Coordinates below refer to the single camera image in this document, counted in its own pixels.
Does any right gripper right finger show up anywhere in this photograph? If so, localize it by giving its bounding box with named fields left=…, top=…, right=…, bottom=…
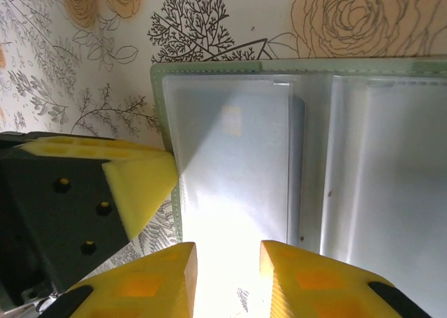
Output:
left=260, top=240, right=432, bottom=318

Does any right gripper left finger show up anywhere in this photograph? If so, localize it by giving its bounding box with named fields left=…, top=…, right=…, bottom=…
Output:
left=38, top=241, right=198, bottom=318

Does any blue credit card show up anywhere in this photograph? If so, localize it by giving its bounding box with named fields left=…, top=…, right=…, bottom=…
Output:
left=174, top=83, right=293, bottom=244

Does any green leather card holder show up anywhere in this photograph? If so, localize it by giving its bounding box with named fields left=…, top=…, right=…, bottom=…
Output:
left=149, top=55, right=447, bottom=318

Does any floral patterned table cover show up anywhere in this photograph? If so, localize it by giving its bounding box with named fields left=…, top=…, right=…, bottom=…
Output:
left=0, top=0, right=447, bottom=314

